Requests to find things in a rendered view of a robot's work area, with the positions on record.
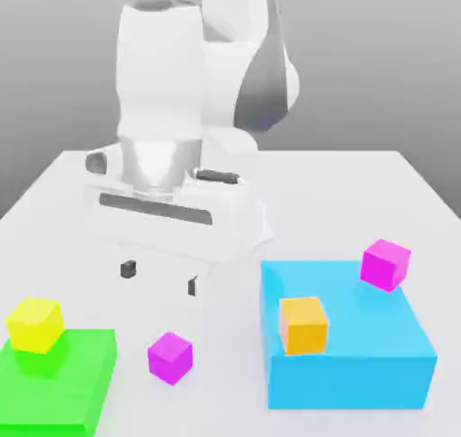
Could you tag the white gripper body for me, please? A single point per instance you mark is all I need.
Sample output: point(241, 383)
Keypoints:
point(158, 228)

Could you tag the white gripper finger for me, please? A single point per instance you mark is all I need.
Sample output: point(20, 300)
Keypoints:
point(193, 285)
point(128, 269)

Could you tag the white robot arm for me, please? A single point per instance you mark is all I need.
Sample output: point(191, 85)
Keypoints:
point(158, 83)

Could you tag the small magenta cube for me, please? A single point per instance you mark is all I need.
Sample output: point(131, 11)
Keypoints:
point(169, 359)
point(385, 265)

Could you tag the small yellow cube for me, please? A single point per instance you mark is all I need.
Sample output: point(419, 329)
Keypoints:
point(34, 325)

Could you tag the small orange cube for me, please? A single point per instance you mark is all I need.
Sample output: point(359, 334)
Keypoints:
point(304, 327)

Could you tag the large green box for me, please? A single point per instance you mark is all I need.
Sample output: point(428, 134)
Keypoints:
point(65, 390)

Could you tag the large blue box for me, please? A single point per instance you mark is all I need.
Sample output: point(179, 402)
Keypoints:
point(360, 372)

